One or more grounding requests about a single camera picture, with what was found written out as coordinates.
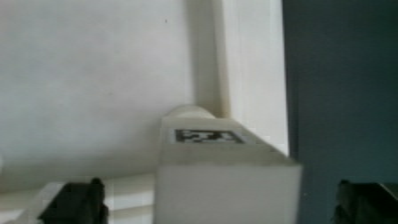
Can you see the white square tabletop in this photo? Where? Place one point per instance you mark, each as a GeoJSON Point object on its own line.
{"type": "Point", "coordinates": [107, 60]}

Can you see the white leg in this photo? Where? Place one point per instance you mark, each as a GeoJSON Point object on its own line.
{"type": "Point", "coordinates": [227, 180]}

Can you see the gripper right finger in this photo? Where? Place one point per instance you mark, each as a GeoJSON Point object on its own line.
{"type": "Point", "coordinates": [366, 203]}

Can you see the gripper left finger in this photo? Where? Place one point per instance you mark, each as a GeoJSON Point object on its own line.
{"type": "Point", "coordinates": [76, 206]}

